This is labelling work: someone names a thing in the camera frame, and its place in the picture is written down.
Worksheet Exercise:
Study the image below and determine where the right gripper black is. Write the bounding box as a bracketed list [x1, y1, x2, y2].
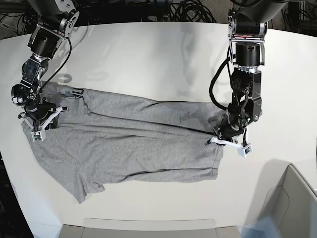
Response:
[24, 101, 58, 129]

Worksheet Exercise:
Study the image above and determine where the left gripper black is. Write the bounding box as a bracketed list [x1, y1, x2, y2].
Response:
[214, 112, 247, 139]

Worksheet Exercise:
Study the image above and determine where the grey T-shirt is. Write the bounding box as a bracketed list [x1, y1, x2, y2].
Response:
[21, 83, 224, 203]

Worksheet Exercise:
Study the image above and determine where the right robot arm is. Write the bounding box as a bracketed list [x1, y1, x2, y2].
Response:
[11, 0, 80, 131]

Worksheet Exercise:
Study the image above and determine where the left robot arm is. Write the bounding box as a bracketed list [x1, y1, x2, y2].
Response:
[209, 0, 287, 141]

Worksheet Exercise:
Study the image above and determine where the grey bin right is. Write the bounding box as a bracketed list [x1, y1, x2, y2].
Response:
[258, 164, 317, 238]

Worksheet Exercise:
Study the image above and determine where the grey tray front edge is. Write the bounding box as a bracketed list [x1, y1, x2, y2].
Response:
[59, 218, 241, 238]

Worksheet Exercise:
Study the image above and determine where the black cable coil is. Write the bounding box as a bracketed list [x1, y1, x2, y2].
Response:
[170, 0, 218, 24]

